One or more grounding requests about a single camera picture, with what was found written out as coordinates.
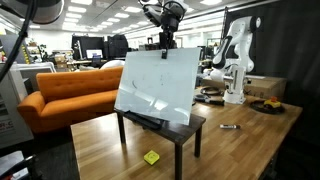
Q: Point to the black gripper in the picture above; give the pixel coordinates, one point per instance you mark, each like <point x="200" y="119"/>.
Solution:
<point x="169" y="25"/>

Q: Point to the white whiteboard panel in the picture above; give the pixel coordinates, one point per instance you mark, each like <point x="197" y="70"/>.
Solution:
<point x="157" y="87"/>

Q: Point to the white idle robot arm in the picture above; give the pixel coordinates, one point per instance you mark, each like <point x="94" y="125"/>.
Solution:
<point x="232" y="60"/>

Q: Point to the white working robot arm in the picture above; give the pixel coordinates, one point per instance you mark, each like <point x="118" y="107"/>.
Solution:
<point x="48" y="11"/>

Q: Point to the whiteboard marker pen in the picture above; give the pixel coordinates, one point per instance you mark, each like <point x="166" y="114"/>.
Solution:
<point x="230" y="126"/>

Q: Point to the computer monitor in background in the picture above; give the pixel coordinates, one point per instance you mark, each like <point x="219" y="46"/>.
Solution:
<point x="92" y="53"/>

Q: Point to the small dark wooden stand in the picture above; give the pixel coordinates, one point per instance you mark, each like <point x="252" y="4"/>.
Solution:
<point x="174" y="132"/>

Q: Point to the yellow square sticky block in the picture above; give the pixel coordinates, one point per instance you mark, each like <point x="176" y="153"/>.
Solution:
<point x="151" y="157"/>

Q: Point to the orange fabric sofa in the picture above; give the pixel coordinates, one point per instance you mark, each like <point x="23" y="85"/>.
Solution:
<point x="66" y="98"/>

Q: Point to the cardboard box on table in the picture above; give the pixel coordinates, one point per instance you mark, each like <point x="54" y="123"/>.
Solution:
<point x="265" y="87"/>

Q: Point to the grey cabinet at left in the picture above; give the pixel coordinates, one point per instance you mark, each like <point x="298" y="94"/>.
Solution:
<point x="13" y="128"/>

